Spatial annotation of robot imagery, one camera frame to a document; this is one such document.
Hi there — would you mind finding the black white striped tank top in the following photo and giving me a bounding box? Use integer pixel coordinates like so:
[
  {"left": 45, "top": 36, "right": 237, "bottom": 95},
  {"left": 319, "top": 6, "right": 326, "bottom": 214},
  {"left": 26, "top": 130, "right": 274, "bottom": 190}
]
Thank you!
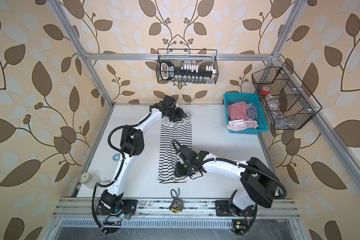
[{"left": 158, "top": 111, "right": 193, "bottom": 184}]

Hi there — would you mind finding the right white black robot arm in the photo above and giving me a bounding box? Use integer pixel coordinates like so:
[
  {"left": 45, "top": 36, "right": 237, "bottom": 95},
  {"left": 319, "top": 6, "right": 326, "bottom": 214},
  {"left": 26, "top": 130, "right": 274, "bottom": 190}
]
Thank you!
[{"left": 172, "top": 140, "right": 288, "bottom": 217}]

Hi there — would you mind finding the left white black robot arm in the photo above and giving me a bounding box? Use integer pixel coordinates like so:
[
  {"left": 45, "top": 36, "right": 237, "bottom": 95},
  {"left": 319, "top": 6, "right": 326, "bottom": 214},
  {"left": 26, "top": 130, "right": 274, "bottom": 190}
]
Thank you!
[{"left": 91, "top": 96, "right": 187, "bottom": 218}]

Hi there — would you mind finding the pink white tank top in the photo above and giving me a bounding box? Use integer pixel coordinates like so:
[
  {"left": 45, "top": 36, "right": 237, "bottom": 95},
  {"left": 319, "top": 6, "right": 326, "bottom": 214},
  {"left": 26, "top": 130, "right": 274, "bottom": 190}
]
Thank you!
[{"left": 227, "top": 120, "right": 259, "bottom": 132}]

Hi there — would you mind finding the red white striped tank top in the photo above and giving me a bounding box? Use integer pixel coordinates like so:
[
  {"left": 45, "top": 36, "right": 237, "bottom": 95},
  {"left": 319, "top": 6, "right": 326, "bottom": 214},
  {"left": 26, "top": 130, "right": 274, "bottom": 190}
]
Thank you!
[{"left": 227, "top": 102, "right": 249, "bottom": 121}]

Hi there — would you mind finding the navy striped tank top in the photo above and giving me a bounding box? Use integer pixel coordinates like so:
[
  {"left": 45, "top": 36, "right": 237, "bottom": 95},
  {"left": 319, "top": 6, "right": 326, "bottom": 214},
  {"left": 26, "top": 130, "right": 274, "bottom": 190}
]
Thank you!
[{"left": 247, "top": 104, "right": 258, "bottom": 121}]

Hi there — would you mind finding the black white tool set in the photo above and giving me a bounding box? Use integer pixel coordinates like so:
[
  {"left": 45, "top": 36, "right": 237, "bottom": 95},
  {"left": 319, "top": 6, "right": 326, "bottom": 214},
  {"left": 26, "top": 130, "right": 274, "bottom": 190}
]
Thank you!
[{"left": 157, "top": 60, "right": 218, "bottom": 82}]

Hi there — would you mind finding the yellow black tape measure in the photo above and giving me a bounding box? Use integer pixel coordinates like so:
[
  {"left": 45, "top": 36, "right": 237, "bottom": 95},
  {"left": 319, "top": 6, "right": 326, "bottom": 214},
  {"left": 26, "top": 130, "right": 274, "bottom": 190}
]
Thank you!
[{"left": 169, "top": 188, "right": 184, "bottom": 213}]

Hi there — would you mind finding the round sticker on table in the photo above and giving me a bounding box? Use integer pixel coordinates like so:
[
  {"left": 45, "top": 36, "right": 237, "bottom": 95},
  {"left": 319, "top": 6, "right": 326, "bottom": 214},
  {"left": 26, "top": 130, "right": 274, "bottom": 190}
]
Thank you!
[{"left": 112, "top": 153, "right": 122, "bottom": 162}]

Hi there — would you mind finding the teal plastic basket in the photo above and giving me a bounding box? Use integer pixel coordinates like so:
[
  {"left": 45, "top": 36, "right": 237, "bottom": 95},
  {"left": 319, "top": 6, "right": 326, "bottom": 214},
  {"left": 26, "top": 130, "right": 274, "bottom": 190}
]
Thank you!
[{"left": 224, "top": 93, "right": 269, "bottom": 135}]

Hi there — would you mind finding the right circuit board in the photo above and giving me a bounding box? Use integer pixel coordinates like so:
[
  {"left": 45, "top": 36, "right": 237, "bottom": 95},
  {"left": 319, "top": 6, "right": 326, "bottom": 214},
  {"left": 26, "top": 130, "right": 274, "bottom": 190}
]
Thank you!
[{"left": 232, "top": 220, "right": 249, "bottom": 235}]

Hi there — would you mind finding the red capped plastic bottle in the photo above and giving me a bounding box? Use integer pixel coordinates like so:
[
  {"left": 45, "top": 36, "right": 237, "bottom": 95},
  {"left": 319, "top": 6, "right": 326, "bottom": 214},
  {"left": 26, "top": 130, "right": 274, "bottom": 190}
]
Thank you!
[{"left": 261, "top": 86, "right": 280, "bottom": 111}]

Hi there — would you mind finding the back black wire basket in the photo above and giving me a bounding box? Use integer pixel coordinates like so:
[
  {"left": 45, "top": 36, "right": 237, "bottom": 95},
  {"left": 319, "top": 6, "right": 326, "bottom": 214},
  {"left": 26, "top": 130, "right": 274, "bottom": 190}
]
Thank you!
[{"left": 156, "top": 48, "right": 219, "bottom": 85}]

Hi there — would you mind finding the black wire basket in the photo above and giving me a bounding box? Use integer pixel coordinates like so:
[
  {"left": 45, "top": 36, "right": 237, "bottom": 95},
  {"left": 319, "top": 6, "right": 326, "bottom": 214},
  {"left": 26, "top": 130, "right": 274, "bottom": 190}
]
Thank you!
[
  {"left": 156, "top": 48, "right": 219, "bottom": 85},
  {"left": 252, "top": 62, "right": 322, "bottom": 130}
]

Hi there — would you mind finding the aluminium frame back bar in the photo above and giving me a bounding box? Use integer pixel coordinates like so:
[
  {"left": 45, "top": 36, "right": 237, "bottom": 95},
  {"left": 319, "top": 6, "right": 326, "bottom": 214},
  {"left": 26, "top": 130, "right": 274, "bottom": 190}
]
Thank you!
[{"left": 84, "top": 52, "right": 274, "bottom": 61}]

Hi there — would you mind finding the right black wire basket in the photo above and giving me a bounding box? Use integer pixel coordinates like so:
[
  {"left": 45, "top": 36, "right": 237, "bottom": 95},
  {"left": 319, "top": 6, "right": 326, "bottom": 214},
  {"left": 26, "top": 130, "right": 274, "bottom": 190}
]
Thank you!
[{"left": 252, "top": 62, "right": 322, "bottom": 130}]

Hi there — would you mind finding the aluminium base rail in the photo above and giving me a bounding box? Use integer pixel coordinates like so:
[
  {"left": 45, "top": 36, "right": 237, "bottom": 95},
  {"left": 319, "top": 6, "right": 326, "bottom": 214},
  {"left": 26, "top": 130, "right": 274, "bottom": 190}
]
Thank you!
[{"left": 53, "top": 198, "right": 301, "bottom": 220}]

